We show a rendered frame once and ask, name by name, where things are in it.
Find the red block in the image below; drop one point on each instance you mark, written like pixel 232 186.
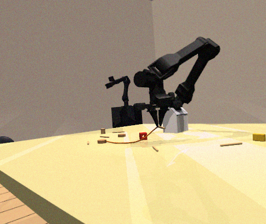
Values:
pixel 141 135

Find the round wooden button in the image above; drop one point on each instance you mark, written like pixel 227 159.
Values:
pixel 101 141

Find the small brown wooden block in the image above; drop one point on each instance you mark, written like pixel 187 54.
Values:
pixel 259 137

